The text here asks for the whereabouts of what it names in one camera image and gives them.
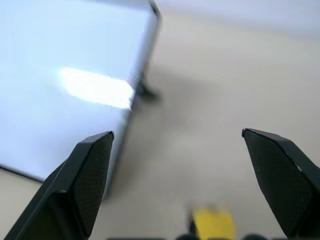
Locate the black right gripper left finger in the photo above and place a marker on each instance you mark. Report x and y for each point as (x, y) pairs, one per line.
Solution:
(82, 180)

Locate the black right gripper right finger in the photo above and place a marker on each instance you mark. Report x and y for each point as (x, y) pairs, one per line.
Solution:
(280, 180)

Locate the yellow and black eraser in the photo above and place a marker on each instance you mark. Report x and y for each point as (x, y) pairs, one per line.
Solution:
(213, 222)

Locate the black-framed whiteboard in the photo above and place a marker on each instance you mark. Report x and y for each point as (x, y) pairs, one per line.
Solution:
(62, 87)

